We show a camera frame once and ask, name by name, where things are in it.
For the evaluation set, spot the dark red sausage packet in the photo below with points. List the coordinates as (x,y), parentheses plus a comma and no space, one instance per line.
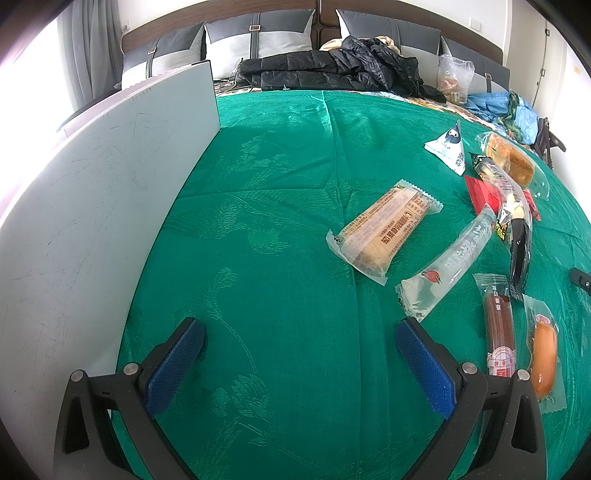
(499,323)

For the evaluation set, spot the bread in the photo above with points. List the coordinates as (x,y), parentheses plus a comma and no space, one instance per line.
(510,159)

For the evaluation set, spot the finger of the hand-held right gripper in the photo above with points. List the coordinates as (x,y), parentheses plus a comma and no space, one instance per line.
(581,278)

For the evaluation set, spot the grey curtain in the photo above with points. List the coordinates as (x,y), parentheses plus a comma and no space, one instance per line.
(90,46)

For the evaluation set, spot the black puffer jacket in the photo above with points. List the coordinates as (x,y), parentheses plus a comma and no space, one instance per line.
(346,64)

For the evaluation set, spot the blue cloth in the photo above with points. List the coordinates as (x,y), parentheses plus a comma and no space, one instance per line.
(489,101)

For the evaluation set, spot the grey white pillows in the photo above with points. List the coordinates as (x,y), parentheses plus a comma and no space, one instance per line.
(466,37)

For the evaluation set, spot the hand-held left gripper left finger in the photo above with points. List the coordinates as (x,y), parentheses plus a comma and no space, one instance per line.
(175,364)

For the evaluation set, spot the red snack packet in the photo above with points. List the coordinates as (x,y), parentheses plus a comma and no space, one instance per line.
(482,194)

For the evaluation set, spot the tan cake bar packet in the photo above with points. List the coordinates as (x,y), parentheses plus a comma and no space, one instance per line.
(383,226)

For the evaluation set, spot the grey white pillow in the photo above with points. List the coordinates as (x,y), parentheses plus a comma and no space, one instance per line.
(392,27)
(494,74)
(272,41)
(161,53)

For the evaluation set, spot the orange sausage packet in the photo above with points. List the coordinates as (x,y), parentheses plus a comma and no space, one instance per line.
(544,355)

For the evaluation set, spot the green blanket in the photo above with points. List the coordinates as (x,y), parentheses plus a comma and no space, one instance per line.
(286,207)

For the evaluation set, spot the triangular white snack packet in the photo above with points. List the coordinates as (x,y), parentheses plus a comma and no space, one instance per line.
(448,145)

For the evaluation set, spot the clear plastic bag of snacks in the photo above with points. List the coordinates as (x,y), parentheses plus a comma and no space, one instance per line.
(455,78)

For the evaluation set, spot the green patterned cloth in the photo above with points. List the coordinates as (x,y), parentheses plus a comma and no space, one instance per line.
(509,115)

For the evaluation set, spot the white storage box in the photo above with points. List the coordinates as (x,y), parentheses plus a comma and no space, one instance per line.
(92,207)

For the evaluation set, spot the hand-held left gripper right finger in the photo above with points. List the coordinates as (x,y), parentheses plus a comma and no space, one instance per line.
(425,364)

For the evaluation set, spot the long clear jelly packet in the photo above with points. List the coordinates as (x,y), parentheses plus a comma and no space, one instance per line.
(443,267)

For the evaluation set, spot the brown handbag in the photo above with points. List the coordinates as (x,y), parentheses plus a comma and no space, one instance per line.
(547,138)

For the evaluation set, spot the long black clear snack packet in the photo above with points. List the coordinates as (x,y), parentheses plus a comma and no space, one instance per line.
(517,249)

